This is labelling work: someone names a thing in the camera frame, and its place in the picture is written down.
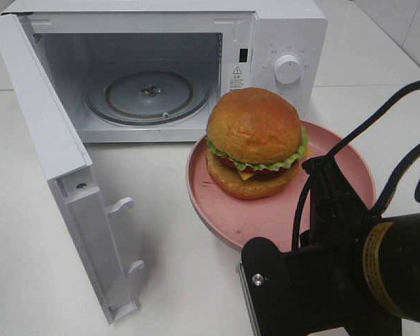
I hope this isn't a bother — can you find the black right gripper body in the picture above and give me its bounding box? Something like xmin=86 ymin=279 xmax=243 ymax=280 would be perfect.
xmin=299 ymin=156 xmax=368 ymax=252

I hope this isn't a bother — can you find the pink round plate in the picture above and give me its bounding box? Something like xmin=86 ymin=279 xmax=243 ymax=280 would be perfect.
xmin=186 ymin=121 xmax=376 ymax=251

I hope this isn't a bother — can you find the burger with lettuce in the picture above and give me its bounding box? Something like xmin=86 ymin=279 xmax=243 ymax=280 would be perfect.
xmin=206 ymin=87 xmax=309 ymax=200

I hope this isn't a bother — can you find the white microwave door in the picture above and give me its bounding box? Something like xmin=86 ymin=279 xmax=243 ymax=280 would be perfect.
xmin=0 ymin=14 xmax=144 ymax=324

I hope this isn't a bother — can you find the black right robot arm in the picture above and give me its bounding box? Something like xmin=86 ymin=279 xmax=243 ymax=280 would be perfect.
xmin=293 ymin=152 xmax=420 ymax=335

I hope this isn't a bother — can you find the white upper microwave knob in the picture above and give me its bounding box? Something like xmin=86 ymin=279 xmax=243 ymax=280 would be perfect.
xmin=274 ymin=53 xmax=302 ymax=84

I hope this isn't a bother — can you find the glass microwave turntable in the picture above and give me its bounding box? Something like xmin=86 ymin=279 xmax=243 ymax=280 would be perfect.
xmin=87 ymin=70 xmax=211 ymax=125

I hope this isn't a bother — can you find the white microwave oven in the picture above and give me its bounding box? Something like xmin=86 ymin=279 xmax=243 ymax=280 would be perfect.
xmin=0 ymin=1 xmax=328 ymax=143

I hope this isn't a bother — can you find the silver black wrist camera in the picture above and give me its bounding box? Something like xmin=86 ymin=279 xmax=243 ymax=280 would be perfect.
xmin=240 ymin=237 xmax=356 ymax=335

